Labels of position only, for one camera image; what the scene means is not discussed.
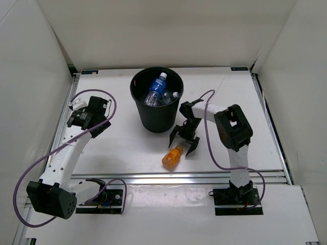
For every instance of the black ribbed plastic bin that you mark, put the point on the black ribbed plastic bin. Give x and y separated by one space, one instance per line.
156 119

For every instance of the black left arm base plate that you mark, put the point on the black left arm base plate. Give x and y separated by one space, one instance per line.
105 201

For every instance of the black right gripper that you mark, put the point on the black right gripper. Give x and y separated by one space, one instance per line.
194 143

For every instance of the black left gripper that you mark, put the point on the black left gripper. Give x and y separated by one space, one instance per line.
104 126

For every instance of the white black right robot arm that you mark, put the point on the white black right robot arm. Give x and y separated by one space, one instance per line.
234 132

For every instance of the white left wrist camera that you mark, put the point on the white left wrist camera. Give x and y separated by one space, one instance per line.
77 104

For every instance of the orange juice bottle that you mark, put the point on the orange juice bottle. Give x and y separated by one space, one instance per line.
171 159

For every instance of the clear bottle blue label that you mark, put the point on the clear bottle blue label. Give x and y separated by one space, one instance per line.
156 90

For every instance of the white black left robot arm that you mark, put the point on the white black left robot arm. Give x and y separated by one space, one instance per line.
52 194

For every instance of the aluminium table frame rail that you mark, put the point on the aluminium table frame rail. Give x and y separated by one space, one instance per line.
166 207

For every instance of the clear bottle white orange label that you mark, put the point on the clear bottle white orange label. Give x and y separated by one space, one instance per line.
168 97

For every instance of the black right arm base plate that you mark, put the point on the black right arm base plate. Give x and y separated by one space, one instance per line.
227 203

